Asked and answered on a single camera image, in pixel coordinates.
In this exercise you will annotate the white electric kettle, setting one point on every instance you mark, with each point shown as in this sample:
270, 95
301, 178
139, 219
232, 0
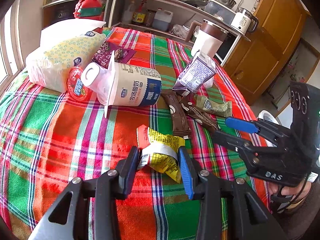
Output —
241, 21

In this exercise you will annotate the white window frame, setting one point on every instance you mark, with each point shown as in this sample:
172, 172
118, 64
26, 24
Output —
13, 42

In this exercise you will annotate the small white plastic bottle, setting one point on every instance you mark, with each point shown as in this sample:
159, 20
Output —
93, 77

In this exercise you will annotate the blue plastic jug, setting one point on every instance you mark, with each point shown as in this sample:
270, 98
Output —
162, 18

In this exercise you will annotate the white pitcher with brown lid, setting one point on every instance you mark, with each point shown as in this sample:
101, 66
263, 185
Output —
207, 42

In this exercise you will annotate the white shelf unit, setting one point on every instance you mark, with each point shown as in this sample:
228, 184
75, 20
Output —
113, 7

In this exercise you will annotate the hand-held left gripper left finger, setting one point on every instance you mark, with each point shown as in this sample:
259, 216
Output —
128, 172

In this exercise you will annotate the red antler water bottle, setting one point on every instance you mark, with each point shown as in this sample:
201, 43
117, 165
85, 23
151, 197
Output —
88, 7

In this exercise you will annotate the large white yogurt cup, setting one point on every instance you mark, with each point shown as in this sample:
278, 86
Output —
135, 85

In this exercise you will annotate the white trash bin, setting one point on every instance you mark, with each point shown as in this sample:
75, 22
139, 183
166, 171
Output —
266, 116

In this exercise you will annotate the wooden cabinet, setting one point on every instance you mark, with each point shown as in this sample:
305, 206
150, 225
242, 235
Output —
270, 42

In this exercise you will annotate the brown sachet wrapper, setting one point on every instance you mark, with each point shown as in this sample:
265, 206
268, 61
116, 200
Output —
176, 115
200, 116

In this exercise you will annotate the person's right forearm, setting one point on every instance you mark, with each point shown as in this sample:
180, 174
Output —
306, 205

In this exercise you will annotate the white plastic jug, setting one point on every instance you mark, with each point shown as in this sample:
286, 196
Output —
128, 11

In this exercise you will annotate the clear plastic container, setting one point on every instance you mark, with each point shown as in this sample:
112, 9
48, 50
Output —
217, 11

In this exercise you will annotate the red jelly cup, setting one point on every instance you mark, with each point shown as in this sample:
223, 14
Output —
77, 85

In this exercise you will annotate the steel frying pan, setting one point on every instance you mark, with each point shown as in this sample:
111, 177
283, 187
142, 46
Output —
193, 0

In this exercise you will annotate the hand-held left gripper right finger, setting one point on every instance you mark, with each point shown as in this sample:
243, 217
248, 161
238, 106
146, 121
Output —
186, 172

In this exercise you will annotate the yellow dotted tissue pack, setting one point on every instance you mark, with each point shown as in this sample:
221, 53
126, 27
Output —
62, 52

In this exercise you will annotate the small clear plastic bottle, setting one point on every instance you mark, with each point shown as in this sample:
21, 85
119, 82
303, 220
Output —
209, 83

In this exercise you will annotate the soy sauce bottle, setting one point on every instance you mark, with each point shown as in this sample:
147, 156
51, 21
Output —
140, 13

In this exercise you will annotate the green snack wrapper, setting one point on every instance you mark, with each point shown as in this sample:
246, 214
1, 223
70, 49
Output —
215, 106

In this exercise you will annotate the crumpled plastic bag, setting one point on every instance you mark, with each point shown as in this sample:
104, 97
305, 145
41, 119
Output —
178, 30

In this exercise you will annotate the purple snack packet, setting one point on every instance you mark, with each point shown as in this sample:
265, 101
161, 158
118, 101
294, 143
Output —
105, 52

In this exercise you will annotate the black round appliance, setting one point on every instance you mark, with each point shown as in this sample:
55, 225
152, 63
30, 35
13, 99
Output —
60, 14

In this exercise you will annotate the purple drink carton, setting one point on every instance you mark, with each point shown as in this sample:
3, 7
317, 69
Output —
193, 73

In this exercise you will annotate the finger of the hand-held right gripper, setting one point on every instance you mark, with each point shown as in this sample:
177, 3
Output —
240, 125
225, 138

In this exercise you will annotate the yellow snack wrapper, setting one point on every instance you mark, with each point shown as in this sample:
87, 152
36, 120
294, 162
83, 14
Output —
160, 140

